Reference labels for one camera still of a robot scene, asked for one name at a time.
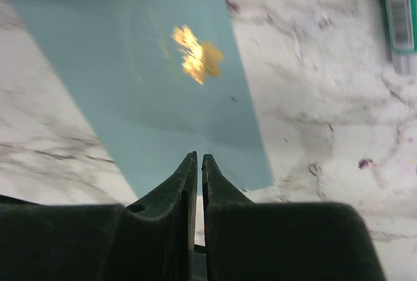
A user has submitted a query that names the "green white glue stick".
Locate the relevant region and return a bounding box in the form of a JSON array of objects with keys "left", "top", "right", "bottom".
[{"left": 385, "top": 0, "right": 416, "bottom": 76}]

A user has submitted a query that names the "gold seal sticker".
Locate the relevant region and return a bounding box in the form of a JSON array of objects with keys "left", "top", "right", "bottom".
[{"left": 171, "top": 25, "right": 224, "bottom": 85}]

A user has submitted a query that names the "teal envelope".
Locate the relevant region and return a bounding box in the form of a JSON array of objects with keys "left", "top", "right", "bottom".
[{"left": 10, "top": 0, "right": 272, "bottom": 195}]

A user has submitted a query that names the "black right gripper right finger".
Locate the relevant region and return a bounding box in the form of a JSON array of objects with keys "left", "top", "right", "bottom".
[{"left": 202, "top": 155, "right": 385, "bottom": 281}]

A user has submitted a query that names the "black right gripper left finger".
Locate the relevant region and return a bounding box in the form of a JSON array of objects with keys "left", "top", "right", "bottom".
[{"left": 1, "top": 152, "right": 197, "bottom": 280}]

